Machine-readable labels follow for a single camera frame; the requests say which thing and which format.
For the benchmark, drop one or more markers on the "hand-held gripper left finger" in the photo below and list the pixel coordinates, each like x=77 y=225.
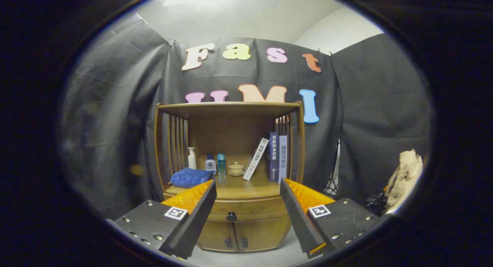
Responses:
x=196 y=224

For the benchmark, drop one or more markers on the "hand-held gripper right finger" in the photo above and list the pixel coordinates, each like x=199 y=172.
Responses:
x=298 y=220

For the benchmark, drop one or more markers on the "black drawer knob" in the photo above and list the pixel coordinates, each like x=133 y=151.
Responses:
x=231 y=216

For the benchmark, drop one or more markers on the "wooden drawer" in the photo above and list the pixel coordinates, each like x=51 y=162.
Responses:
x=254 y=207

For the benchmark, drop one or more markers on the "wooden cabinet door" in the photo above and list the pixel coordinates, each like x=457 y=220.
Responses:
x=215 y=236
x=262 y=232

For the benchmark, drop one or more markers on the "wooden countertop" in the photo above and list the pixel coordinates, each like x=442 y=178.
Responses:
x=238 y=186

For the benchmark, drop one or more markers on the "wooden cabinet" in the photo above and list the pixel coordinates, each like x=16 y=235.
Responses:
x=231 y=132

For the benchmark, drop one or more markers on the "black tripod stand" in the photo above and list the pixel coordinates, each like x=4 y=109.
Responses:
x=332 y=188

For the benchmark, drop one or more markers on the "blue folded towel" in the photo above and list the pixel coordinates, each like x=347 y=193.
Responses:
x=190 y=177

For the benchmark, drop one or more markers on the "white bottle with blue cap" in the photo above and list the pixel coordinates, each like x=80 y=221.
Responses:
x=210 y=165

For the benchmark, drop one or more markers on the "white pump bottle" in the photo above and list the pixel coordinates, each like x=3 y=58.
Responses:
x=192 y=161

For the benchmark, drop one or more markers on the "clear blue bottle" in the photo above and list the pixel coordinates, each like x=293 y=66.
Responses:
x=221 y=165

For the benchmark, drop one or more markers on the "pale purple book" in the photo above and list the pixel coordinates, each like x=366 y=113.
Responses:
x=283 y=155

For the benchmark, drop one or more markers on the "beige lidded teacup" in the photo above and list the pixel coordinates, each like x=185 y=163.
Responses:
x=236 y=168

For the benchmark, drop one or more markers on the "dark blue book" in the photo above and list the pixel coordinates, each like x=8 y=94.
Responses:
x=273 y=155

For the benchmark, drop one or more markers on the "white book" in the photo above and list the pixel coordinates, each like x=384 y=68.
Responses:
x=256 y=159

